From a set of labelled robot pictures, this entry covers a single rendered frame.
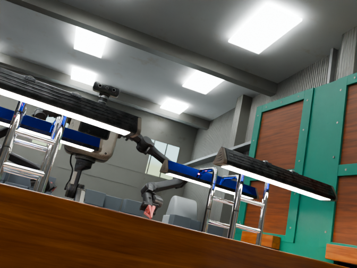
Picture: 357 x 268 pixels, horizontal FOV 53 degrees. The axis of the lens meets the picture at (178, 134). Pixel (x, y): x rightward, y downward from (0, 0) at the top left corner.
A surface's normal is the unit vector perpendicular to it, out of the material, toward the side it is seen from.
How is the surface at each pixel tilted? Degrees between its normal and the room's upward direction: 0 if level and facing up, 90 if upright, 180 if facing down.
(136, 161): 90
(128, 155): 90
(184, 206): 72
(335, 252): 90
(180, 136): 90
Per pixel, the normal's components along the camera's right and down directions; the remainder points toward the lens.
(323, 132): -0.87, -0.31
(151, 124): 0.32, -0.19
